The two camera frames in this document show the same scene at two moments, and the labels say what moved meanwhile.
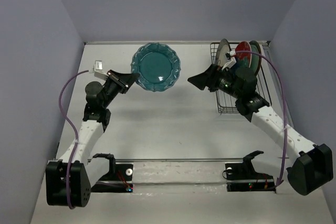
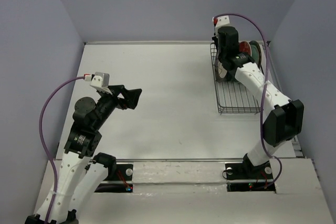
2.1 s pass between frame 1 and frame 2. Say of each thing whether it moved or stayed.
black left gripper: moved
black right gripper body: moved
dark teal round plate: stayed
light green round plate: stayed
